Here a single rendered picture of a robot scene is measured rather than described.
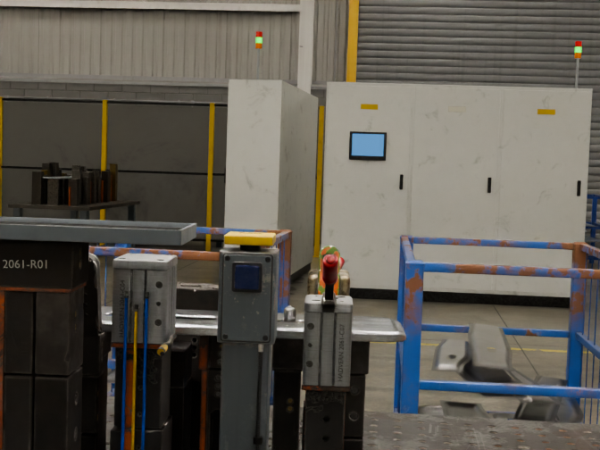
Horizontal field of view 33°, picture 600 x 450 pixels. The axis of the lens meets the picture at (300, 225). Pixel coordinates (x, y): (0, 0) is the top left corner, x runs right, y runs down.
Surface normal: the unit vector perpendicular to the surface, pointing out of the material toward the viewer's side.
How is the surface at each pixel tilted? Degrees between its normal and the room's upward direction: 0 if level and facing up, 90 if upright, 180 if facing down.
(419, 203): 90
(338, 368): 90
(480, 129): 90
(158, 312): 90
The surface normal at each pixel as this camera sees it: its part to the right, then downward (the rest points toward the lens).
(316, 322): -0.03, 0.06
